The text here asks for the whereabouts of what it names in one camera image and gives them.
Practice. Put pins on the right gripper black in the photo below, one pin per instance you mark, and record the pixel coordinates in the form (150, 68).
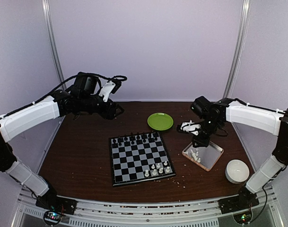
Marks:
(202, 143)

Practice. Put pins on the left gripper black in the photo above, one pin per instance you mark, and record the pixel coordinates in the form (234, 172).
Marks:
(109, 113)

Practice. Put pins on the black white chessboard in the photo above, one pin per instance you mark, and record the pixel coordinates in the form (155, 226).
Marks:
(131, 155)

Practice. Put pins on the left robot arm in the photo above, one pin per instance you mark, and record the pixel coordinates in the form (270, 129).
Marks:
(88, 94)

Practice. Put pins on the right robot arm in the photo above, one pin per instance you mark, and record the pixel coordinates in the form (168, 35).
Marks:
(263, 127)

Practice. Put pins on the metal wooden tray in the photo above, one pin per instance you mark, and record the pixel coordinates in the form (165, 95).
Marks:
(204, 157)

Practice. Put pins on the white bowl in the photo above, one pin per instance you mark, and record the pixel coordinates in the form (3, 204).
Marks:
(237, 171)

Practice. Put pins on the green plate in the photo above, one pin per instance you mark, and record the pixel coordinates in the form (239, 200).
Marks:
(160, 121)

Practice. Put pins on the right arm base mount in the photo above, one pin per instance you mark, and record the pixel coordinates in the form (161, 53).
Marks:
(238, 208)

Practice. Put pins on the front aluminium rail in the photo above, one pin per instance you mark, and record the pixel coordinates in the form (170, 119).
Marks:
(199, 213)

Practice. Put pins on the right aluminium frame post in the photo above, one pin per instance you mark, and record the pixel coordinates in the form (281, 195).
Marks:
(240, 43)

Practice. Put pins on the aluminium frame post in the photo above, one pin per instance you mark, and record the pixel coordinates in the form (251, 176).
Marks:
(55, 56)
(240, 43)

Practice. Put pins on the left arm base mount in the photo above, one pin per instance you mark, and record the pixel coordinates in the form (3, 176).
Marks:
(54, 213)

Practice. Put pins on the left aluminium frame post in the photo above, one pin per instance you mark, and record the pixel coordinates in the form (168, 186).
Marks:
(55, 56)

